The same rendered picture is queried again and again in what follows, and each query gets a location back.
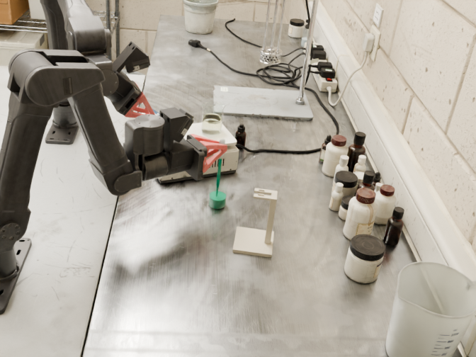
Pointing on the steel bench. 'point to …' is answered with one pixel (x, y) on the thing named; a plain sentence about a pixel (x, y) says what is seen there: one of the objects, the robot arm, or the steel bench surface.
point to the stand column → (307, 53)
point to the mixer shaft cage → (268, 54)
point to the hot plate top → (212, 136)
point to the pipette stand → (251, 237)
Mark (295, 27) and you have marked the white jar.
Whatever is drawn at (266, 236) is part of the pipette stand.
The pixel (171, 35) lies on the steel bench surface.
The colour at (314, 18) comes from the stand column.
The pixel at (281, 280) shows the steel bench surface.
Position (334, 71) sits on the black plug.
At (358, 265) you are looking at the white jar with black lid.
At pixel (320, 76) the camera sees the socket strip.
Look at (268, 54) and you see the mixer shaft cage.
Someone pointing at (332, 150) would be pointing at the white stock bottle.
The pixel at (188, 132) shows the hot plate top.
